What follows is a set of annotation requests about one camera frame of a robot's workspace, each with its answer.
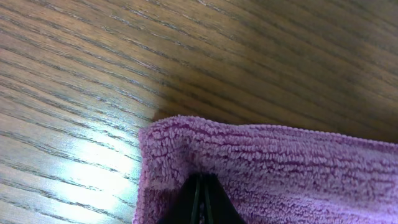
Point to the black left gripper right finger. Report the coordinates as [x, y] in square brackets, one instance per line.
[217, 207]

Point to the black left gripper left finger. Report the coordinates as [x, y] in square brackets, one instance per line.
[185, 209]

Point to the purple microfiber cloth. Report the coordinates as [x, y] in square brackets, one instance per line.
[271, 173]

